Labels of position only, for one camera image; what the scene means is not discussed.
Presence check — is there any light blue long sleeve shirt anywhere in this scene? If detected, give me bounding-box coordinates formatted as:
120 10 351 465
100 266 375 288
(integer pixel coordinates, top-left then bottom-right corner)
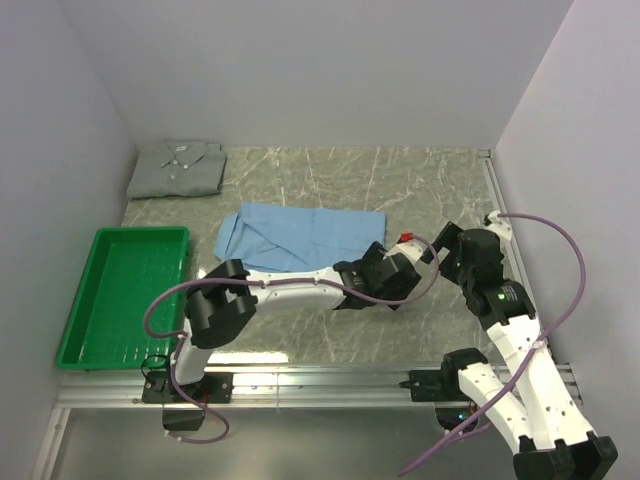
213 203 386 272

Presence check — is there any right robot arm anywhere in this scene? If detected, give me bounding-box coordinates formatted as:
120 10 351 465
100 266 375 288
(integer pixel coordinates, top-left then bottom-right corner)
401 212 618 479

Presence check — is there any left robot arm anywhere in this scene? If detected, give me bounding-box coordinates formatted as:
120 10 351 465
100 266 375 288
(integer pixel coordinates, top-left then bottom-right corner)
165 240 424 402

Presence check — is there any folded grey shirt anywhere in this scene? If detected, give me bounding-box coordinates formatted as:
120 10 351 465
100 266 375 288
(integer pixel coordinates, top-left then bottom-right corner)
127 140 227 199

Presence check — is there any green plastic tray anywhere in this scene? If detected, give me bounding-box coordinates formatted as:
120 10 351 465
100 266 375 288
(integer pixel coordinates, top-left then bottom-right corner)
56 226 189 370

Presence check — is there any aluminium right side rail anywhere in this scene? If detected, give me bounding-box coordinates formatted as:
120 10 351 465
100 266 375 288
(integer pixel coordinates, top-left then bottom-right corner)
477 149 530 290

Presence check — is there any aluminium rail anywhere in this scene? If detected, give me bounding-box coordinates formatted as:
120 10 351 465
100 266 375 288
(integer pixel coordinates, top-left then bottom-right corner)
477 149 530 290
54 364 440 410

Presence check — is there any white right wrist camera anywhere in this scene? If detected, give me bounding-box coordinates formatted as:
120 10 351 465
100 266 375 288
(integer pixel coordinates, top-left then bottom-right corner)
483 210 513 242

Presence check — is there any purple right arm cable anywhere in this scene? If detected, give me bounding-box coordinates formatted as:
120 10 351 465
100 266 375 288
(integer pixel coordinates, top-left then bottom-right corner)
397 212 586 479

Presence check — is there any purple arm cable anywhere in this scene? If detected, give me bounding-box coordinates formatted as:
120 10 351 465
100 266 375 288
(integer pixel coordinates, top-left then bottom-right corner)
397 212 586 479
143 235 441 444

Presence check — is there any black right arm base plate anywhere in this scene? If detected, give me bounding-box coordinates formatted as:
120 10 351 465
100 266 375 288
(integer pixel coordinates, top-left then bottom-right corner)
399 370 473 433

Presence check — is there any aluminium front rail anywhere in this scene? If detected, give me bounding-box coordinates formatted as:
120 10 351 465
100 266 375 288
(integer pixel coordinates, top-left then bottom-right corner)
54 364 440 410

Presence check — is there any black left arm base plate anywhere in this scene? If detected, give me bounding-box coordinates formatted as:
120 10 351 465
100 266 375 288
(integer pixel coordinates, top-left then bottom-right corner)
140 355 233 434

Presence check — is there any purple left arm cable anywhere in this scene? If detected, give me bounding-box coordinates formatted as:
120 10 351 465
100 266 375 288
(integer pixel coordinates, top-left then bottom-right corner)
143 235 441 444

